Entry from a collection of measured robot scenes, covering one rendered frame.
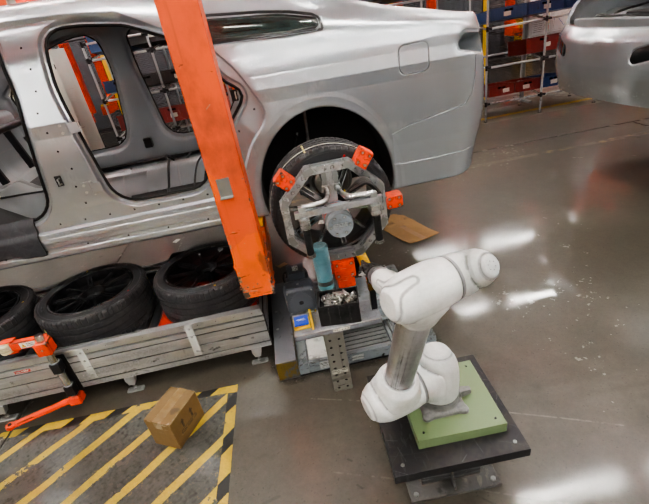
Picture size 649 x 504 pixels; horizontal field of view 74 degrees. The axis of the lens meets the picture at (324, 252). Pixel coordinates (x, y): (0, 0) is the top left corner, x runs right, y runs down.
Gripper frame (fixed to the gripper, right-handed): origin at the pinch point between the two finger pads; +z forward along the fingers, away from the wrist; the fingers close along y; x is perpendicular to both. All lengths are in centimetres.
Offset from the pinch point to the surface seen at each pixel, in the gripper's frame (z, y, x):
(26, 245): 80, 176, -39
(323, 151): 26, 3, -55
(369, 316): 0.2, 2.7, 26.2
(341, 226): 11.9, 4.8, -18.1
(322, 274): 21.5, 18.1, 5.9
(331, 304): 1.0, 19.4, 15.3
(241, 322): 43, 67, 27
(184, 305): 55, 96, 13
